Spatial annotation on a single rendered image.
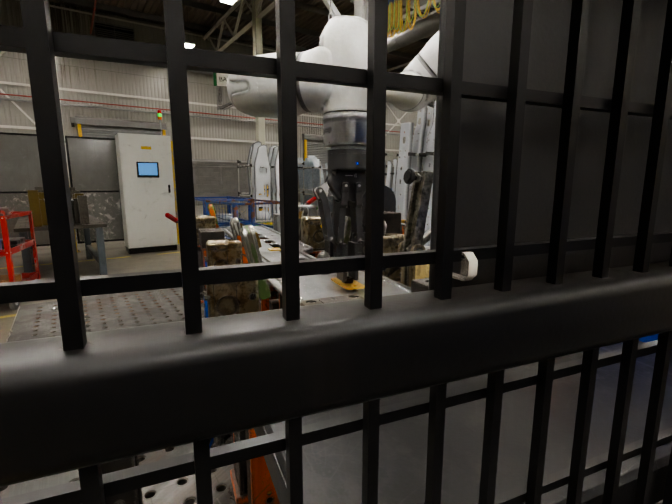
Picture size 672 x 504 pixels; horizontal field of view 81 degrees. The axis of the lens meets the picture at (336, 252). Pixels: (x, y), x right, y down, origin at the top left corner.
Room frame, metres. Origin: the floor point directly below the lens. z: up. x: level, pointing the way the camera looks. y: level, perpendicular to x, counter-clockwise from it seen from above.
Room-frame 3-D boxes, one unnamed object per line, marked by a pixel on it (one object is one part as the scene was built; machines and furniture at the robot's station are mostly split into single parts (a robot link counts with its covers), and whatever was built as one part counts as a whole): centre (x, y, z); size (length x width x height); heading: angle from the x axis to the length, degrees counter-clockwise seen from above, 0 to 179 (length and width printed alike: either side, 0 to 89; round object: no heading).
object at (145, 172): (7.06, 3.33, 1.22); 0.80 x 0.54 x 2.45; 124
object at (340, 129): (0.73, -0.02, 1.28); 0.09 x 0.09 x 0.06
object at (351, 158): (0.73, -0.02, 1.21); 0.08 x 0.07 x 0.09; 113
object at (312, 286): (1.17, 0.17, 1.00); 1.38 x 0.22 x 0.02; 23
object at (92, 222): (5.35, 3.75, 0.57); 1.86 x 0.90 x 1.14; 37
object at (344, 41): (0.73, -0.01, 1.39); 0.13 x 0.11 x 0.16; 68
